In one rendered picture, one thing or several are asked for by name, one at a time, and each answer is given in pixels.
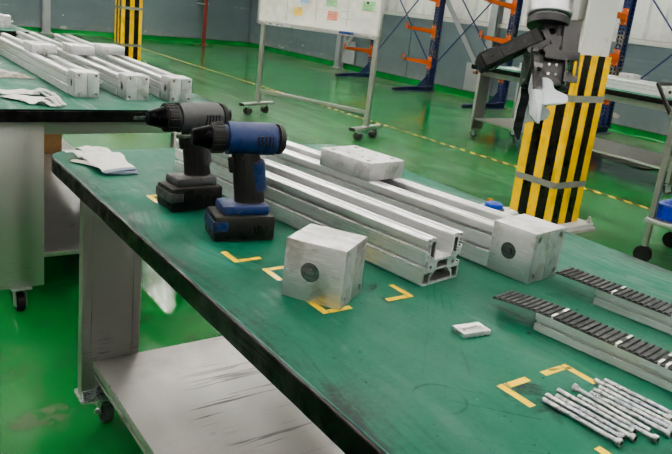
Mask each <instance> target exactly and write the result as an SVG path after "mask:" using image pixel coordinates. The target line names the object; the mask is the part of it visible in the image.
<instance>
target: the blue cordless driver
mask: <svg viewBox="0 0 672 454"><path fill-rule="evenodd" d="M176 138H186V139H190V142H191V144H192V145H195V146H199V147H202V148H206V149H209V151H210V153H223V152H225V154H232V156H231V157H228V167H229V172H230V173H233V186H234V198H217V199H216V201H215V206H209V207H207V209H206V210H205V212H204V220H205V229H206V231H207V232H208V234H209V235H210V237H211V238H212V239H213V241H216V242H221V241H252V240H272V239H273V237H274V227H275V216H274V215H273V214H272V213H271V212H270V211H269V209H270V208H269V205H268V204H267V203H266V202H264V201H265V199H264V190H265V189H266V188H267V186H266V172H265V160H263V159H262V158H260V155H274V154H282V152H283V151H284V150H285V148H286V143H287V134H286V130H285V128H284V127H283V125H282V124H275V123H264V122H238V121H226V122H225V123H224V122H216V121H211V122H210V124H209V125H207V126H202V127H197V128H193V129H192V130H191V132H190V135H186V134H176Z"/></svg>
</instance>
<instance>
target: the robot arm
mask: <svg viewBox="0 0 672 454"><path fill-rule="evenodd" d="M573 6H574V0H528V8H527V17H528V18H527V25H526V26H527V28H528V29H530V31H528V32H526V33H524V34H522V35H520V36H518V37H515V38H513V39H511V40H509V41H507V42H505V43H503V44H501V45H498V46H496V47H494V48H489V49H486V50H484V51H482V52H481V53H479V54H478V56H477V58H476V61H475V64H476V66H477V69H478V71H479V72H480V73H484V72H486V73H487V72H489V71H492V70H494V69H496V68H498V67H499V66H500V65H501V64H503V63H505V62H508V61H510V60H512V59H514V58H516V57H518V56H520V55H523V57H524V60H523V62H522V67H521V73H520V82H519V87H518V93H517V99H516V105H515V106H516V107H515V113H514V121H513V131H514V134H515V137H516V139H517V140H520V135H521V131H522V126H523V123H527V122H535V123H536V124H539V123H540V121H541V120H545V119H547V118H548V117H549V114H550V111H549V109H548V108H546V107H545V106H552V105H561V104H565V103H567V102H568V97H567V95H566V94H564V93H566V91H567V90H569V83H577V79H578V70H579V62H580V53H581V52H578V47H579V39H580V30H581V22H582V21H575V20H570V19H571V18H572V14H573ZM573 61H577V65H576V73H575V76H573V73H570V71H571V70H572V64H571V63H572V62H573ZM561 92H562V93H561Z"/></svg>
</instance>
